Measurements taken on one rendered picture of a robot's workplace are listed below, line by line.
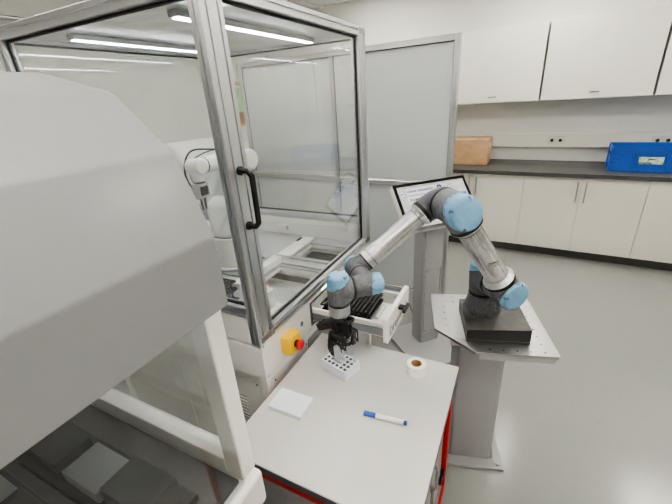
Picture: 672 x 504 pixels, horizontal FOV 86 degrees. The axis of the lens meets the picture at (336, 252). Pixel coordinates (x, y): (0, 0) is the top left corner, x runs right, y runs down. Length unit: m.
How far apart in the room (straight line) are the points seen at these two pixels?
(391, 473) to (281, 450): 0.32
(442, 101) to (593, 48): 1.90
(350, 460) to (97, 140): 0.98
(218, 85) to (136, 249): 0.58
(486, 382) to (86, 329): 1.59
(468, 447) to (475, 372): 0.47
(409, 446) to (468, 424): 0.83
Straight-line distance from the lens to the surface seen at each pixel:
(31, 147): 0.60
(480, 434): 2.05
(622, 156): 4.34
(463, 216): 1.21
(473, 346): 1.58
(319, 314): 1.53
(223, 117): 1.04
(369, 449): 1.19
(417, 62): 2.98
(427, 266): 2.43
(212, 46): 1.06
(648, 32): 4.49
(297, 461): 1.19
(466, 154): 4.49
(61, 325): 0.53
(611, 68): 4.45
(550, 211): 4.29
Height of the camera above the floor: 1.71
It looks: 23 degrees down
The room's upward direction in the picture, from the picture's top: 4 degrees counter-clockwise
